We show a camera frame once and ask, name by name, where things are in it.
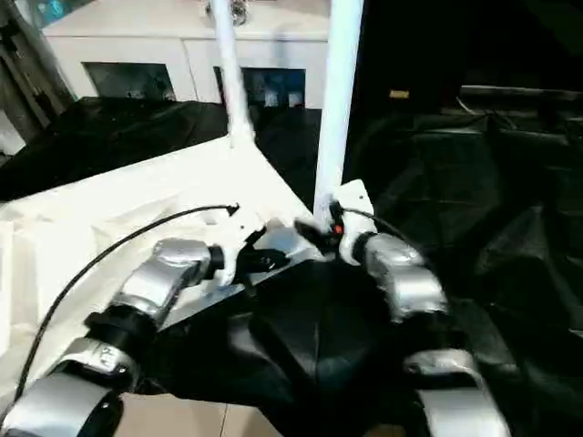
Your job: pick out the white plastic table leg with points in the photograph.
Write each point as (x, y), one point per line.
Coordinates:
(339, 91)
(232, 68)

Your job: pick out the white plastic table top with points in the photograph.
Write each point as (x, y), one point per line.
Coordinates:
(114, 205)

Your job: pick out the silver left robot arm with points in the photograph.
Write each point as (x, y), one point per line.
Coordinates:
(155, 282)

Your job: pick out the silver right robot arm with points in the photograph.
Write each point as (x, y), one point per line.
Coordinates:
(405, 282)

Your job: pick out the black plastic mat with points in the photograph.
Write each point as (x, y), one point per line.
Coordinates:
(478, 205)

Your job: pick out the small tan label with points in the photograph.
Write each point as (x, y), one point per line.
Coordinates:
(399, 94)

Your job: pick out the black fabric backdrop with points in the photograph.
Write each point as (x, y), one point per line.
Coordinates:
(455, 41)

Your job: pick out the dark horizontal bar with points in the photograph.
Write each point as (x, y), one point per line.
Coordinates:
(519, 91)

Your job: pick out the black bundle in clear bag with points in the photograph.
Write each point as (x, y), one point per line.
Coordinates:
(239, 9)

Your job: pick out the white glass-door cabinet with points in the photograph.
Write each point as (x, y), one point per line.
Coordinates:
(159, 41)

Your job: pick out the grey metal tripod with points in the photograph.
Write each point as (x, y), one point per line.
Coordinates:
(27, 68)

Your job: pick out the teal printed plastic sheet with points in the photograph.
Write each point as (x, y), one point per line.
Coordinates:
(50, 8)

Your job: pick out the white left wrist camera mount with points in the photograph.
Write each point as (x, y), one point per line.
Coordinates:
(241, 236)

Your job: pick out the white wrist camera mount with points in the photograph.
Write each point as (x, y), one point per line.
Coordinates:
(355, 205)
(241, 236)

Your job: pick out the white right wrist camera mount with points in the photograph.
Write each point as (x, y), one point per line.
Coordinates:
(355, 205)

